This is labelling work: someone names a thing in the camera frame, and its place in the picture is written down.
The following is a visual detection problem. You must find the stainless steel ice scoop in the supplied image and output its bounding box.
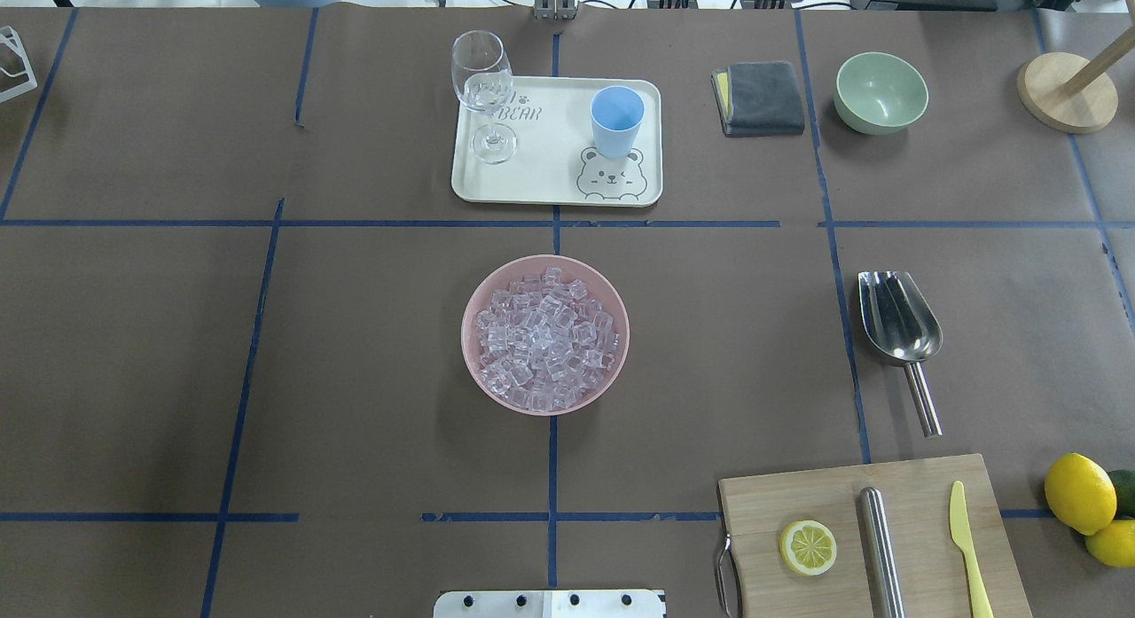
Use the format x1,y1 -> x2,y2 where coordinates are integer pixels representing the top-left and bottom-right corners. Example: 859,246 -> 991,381
857,270 -> 943,439

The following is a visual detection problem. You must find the white wire rack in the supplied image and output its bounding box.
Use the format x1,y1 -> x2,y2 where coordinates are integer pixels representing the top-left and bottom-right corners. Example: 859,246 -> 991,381
1,27 -> 39,102

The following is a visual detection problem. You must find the clear wine glass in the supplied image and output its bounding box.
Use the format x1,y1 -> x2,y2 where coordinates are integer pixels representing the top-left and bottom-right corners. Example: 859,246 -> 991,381
449,30 -> 516,164

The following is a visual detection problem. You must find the steel muddler rod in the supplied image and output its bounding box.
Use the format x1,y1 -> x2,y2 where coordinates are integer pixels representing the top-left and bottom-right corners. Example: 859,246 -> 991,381
858,486 -> 905,617

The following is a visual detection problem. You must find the yellow plastic knife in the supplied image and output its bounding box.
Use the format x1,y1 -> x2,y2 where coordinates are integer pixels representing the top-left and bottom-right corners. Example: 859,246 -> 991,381
948,481 -> 994,618

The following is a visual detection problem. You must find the folded grey cloth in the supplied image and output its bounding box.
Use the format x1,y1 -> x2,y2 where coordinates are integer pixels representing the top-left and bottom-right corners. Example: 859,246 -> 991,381
712,61 -> 805,137

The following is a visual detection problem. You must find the pink bowl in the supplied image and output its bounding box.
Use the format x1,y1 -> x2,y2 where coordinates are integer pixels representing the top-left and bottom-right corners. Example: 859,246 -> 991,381
461,254 -> 631,417

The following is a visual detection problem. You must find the lemon half slice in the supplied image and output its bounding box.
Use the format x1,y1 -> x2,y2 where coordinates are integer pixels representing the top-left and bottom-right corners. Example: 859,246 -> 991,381
779,520 -> 838,576

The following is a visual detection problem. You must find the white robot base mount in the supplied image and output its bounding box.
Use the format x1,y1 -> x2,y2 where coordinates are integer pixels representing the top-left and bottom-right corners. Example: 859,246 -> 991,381
432,588 -> 669,617

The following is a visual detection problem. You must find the light blue plastic cup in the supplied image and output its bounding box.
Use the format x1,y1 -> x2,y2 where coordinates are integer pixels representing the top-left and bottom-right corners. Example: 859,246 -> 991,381
591,85 -> 646,159

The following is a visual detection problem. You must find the large yellow lemon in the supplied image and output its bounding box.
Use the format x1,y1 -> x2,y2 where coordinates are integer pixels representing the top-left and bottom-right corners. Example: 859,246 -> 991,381
1045,452 -> 1117,536

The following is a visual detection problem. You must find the wooden cup stand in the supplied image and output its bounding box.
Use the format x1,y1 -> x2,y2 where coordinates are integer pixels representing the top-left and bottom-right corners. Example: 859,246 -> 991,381
1016,27 -> 1134,134

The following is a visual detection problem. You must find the cream bear tray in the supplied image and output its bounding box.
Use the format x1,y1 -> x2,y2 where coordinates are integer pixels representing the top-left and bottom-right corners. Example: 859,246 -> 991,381
451,75 -> 664,208

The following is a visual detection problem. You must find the small yellow lemon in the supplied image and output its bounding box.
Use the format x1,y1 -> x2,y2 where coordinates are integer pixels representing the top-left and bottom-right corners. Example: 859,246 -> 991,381
1084,520 -> 1135,568

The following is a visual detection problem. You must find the wooden cutting board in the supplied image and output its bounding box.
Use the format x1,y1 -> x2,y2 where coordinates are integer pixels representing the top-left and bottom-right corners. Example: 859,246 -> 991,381
718,456 -> 1032,617

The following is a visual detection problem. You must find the light green bowl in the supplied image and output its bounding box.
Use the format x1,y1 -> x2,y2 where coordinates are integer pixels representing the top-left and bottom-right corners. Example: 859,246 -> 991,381
834,51 -> 930,136

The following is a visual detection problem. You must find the pile of clear ice cubes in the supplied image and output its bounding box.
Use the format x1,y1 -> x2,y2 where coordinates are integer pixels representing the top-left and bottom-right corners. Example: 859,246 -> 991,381
476,268 -> 620,411

